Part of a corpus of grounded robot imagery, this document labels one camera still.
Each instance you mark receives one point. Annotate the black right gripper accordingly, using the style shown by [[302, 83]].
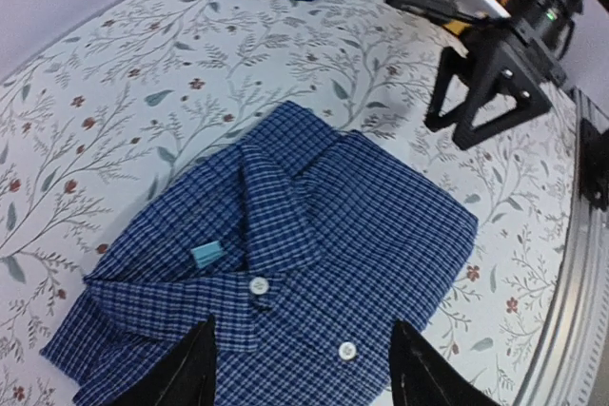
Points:
[[514, 56]]

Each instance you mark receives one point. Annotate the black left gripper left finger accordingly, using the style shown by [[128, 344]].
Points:
[[185, 377]]

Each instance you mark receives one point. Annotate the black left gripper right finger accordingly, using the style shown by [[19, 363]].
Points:
[[420, 376]]

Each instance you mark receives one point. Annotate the blue checkered button shirt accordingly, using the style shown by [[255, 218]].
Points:
[[303, 244]]

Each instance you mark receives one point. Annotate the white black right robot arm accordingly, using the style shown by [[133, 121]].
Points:
[[450, 89]]

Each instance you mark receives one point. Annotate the floral patterned table cloth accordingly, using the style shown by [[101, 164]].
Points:
[[101, 122]]

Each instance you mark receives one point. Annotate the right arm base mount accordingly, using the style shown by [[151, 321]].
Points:
[[593, 166]]

